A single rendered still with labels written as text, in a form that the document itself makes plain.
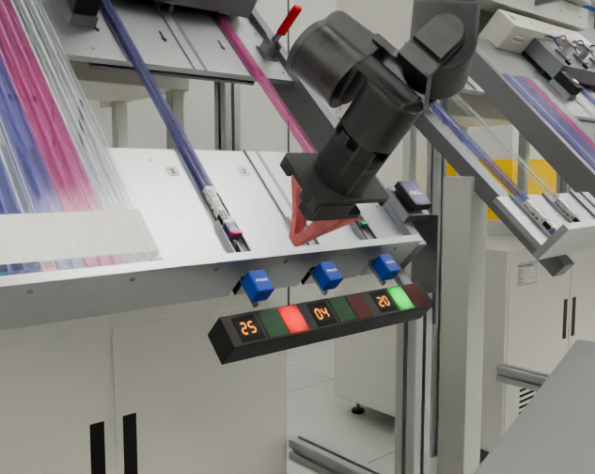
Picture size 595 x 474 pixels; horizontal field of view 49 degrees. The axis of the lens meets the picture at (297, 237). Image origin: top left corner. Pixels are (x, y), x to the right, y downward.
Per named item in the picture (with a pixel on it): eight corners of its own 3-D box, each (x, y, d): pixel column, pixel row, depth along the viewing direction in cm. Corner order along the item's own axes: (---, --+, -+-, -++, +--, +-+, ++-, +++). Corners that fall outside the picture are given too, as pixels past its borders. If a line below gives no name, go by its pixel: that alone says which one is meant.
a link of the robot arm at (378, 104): (412, 108, 54) (440, 99, 58) (353, 56, 55) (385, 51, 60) (368, 168, 58) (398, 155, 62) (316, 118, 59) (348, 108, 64)
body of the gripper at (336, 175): (274, 165, 63) (310, 106, 58) (350, 165, 69) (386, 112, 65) (306, 215, 60) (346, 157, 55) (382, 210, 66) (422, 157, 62)
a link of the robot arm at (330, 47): (475, 28, 54) (464, 73, 62) (377, -53, 57) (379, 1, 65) (371, 127, 53) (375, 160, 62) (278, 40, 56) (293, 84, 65)
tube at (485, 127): (590, 236, 106) (596, 231, 105) (587, 237, 105) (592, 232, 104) (408, 52, 129) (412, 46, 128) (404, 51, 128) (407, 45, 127)
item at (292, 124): (364, 229, 92) (369, 223, 91) (356, 230, 91) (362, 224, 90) (219, 16, 115) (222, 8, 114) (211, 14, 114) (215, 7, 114)
